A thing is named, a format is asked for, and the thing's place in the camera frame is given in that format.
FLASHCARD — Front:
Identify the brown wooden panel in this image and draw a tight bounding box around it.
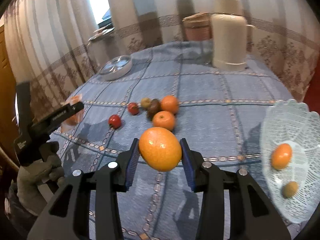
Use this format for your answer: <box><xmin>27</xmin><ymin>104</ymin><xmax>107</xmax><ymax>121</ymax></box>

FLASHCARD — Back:
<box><xmin>0</xmin><ymin>17</ymin><xmax>18</xmax><ymax>165</ymax></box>

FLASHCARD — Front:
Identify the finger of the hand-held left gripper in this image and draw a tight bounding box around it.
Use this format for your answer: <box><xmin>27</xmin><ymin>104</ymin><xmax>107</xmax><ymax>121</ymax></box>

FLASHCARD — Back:
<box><xmin>31</xmin><ymin>101</ymin><xmax>85</xmax><ymax>131</ymax></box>

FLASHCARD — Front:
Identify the window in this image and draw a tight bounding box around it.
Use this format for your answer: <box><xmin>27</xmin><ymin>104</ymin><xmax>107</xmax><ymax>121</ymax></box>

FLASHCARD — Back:
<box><xmin>85</xmin><ymin>0</ymin><xmax>112</xmax><ymax>27</ymax></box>

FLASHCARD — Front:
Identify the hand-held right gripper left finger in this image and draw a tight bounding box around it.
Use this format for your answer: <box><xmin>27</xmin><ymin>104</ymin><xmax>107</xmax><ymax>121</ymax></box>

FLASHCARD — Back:
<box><xmin>27</xmin><ymin>138</ymin><xmax>139</xmax><ymax>240</ymax></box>

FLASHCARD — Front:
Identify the large orange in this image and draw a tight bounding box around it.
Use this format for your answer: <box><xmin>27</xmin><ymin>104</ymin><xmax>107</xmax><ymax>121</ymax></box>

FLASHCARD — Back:
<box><xmin>139</xmin><ymin>127</ymin><xmax>182</xmax><ymax>172</ymax></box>

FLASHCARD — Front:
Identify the person's left hand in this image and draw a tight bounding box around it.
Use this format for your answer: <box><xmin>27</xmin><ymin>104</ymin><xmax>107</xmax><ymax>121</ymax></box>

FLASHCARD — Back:
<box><xmin>16</xmin><ymin>141</ymin><xmax>66</xmax><ymax>215</ymax></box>

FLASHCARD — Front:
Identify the clear bag of orange fruit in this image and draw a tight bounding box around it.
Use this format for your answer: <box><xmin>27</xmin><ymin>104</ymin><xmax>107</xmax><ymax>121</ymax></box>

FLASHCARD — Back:
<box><xmin>61</xmin><ymin>94</ymin><xmax>84</xmax><ymax>130</ymax></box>

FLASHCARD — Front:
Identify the dark brown fruit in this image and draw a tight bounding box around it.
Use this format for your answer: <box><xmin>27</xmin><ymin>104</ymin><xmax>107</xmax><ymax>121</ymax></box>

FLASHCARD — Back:
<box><xmin>147</xmin><ymin>99</ymin><xmax>161</xmax><ymax>119</ymax></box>

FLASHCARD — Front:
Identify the metal lidded pot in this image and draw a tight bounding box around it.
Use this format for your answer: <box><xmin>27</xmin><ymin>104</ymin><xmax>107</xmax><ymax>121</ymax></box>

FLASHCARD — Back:
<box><xmin>88</xmin><ymin>27</ymin><xmax>115</xmax><ymax>63</ymax></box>

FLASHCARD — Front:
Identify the cream thermos with handle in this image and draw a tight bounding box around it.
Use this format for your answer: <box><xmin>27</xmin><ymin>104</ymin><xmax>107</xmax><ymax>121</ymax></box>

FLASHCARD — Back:
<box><xmin>211</xmin><ymin>14</ymin><xmax>255</xmax><ymax>72</ymax></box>

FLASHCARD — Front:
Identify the red sofa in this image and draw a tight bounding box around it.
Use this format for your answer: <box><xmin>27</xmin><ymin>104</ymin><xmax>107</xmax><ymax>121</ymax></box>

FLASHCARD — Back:
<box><xmin>304</xmin><ymin>77</ymin><xmax>320</xmax><ymax>110</ymax></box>

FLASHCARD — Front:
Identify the brown round container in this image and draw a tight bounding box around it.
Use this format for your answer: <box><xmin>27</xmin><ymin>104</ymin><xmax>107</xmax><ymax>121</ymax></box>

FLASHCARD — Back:
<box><xmin>182</xmin><ymin>12</ymin><xmax>213</xmax><ymax>41</ymax></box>

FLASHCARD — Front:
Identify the person's left forearm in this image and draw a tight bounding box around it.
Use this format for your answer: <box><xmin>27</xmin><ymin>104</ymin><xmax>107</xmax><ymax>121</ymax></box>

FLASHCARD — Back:
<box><xmin>4</xmin><ymin>182</ymin><xmax>39</xmax><ymax>233</ymax></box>

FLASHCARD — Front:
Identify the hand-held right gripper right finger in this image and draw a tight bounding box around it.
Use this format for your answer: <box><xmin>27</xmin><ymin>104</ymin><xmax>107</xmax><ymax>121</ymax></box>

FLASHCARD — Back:
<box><xmin>179</xmin><ymin>138</ymin><xmax>292</xmax><ymax>240</ymax></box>

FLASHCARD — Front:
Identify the beige patterned curtain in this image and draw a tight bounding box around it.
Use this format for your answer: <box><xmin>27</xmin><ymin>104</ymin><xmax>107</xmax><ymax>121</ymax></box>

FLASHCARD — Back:
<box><xmin>4</xmin><ymin>0</ymin><xmax>315</xmax><ymax>105</ymax></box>

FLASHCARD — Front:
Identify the glass bowl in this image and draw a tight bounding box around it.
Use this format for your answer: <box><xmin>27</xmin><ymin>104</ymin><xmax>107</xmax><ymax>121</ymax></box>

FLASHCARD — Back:
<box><xmin>99</xmin><ymin>56</ymin><xmax>132</xmax><ymax>81</ymax></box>

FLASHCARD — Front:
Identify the pale lattice plastic basket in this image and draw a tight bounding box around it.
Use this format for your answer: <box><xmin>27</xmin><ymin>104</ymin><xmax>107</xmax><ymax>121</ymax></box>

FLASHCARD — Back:
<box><xmin>260</xmin><ymin>99</ymin><xmax>320</xmax><ymax>224</ymax></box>

